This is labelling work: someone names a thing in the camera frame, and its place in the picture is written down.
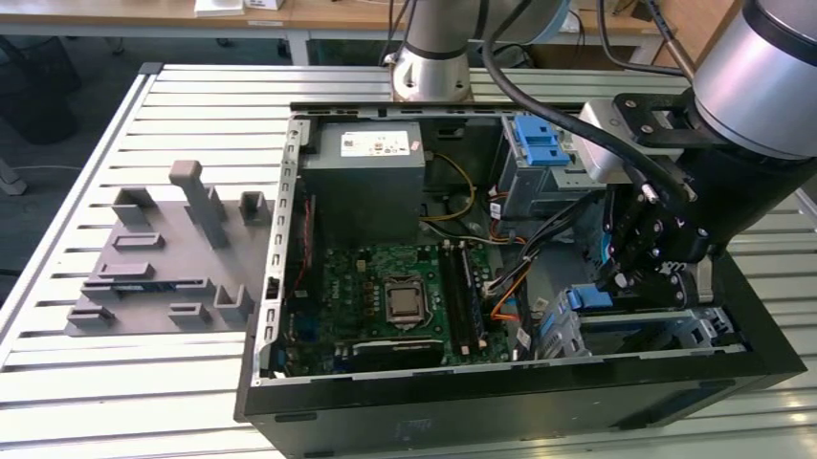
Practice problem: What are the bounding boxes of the black RAM slot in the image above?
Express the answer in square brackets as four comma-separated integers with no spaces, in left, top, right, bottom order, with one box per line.
[442,241,466,355]
[460,246,490,353]

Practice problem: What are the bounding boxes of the grey power supply unit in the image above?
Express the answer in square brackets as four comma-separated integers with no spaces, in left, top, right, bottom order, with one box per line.
[299,120,428,248]

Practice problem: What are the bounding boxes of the thin red wire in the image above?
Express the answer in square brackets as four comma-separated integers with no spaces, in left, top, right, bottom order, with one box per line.
[299,193,318,297]

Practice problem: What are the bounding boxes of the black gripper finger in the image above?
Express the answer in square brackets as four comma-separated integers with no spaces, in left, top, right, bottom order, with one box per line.
[610,223,712,313]
[598,186,666,291]

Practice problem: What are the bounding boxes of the white cardboard box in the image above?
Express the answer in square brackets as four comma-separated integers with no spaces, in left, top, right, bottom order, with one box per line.
[194,0,249,18]

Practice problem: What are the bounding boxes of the yellow wires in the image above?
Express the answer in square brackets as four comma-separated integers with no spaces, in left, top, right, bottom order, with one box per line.
[421,152,478,224]

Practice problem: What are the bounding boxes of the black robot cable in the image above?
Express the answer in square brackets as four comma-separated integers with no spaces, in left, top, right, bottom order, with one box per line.
[482,0,701,205]

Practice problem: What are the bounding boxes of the CPU socket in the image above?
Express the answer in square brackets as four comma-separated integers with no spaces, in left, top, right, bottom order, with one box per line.
[381,273,434,332]

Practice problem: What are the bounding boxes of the orange wires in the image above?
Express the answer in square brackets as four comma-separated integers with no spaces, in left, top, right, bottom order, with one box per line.
[489,274,533,322]

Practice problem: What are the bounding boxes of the black wire bundle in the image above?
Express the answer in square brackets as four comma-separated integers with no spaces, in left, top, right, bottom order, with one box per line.
[484,188,614,307]

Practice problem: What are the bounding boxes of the black mesh bin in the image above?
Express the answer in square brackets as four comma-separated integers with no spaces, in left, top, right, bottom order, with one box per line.
[0,35,83,147]

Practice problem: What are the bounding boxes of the silver CPU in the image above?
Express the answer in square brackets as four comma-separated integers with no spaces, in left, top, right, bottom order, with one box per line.
[389,288,425,320]

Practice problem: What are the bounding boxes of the blue plastic drive latch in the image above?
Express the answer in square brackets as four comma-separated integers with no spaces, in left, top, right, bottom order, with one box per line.
[513,116,569,167]

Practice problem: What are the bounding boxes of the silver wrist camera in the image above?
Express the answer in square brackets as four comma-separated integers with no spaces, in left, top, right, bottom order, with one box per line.
[577,101,682,186]

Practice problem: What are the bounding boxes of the metal drive cage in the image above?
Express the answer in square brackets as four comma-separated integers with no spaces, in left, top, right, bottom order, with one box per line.
[497,114,608,221]

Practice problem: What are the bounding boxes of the green motherboard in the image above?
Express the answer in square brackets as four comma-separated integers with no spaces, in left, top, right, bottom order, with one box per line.
[279,241,518,379]

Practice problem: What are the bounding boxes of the grey parts rack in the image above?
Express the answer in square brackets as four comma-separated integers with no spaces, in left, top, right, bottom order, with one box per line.
[63,160,278,340]

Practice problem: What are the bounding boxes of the black PC case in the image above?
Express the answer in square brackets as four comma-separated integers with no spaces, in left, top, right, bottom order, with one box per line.
[233,100,809,459]

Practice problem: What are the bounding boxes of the white furniture foot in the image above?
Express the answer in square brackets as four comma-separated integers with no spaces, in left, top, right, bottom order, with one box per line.
[0,157,28,197]

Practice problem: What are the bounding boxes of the black graphics card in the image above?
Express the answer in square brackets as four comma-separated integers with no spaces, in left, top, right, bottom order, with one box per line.
[349,336,448,373]

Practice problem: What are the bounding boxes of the wooden desk white frame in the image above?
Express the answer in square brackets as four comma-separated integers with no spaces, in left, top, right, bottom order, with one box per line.
[0,0,680,73]

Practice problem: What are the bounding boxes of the wooden cabinet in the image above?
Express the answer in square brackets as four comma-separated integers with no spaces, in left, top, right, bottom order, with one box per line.
[650,0,748,95]

